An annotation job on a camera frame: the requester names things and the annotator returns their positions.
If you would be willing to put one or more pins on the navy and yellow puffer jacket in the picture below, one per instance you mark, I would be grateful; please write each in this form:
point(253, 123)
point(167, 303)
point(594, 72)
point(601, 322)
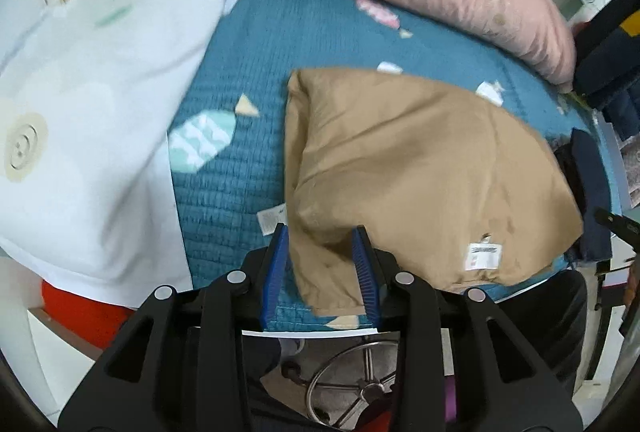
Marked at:
point(610, 61)

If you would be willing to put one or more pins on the red plastic object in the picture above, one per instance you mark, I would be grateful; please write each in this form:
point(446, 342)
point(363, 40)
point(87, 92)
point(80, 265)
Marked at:
point(85, 317)

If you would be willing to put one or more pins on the metal chair base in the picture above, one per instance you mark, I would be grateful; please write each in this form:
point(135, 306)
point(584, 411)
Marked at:
point(350, 377)

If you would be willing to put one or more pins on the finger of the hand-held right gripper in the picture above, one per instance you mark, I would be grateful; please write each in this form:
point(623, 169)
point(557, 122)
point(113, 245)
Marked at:
point(622, 227)

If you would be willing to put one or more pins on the white pillow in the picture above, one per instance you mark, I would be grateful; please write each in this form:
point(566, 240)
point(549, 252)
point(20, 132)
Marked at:
point(100, 111)

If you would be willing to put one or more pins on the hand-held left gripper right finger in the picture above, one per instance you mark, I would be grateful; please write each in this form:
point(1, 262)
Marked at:
point(365, 277)

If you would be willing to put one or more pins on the dark navy cloth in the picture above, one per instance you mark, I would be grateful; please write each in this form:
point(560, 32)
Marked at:
point(592, 192)

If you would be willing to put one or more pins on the tan button-up jacket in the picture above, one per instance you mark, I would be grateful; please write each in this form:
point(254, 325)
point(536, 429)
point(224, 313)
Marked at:
point(425, 171)

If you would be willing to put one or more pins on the grey pink fuzzy cloth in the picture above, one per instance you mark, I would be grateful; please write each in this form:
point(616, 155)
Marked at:
point(632, 171)

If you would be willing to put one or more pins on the teal quilted bedspread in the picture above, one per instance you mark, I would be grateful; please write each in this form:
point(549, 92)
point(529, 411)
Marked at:
point(235, 192)

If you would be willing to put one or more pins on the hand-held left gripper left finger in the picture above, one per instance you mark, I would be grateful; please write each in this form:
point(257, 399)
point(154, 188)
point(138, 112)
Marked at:
point(274, 277)

